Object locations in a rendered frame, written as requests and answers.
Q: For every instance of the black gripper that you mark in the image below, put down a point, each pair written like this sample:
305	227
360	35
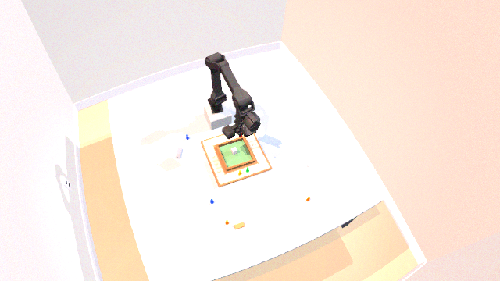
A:
230	131

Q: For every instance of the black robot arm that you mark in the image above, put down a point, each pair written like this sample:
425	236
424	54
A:
218	65

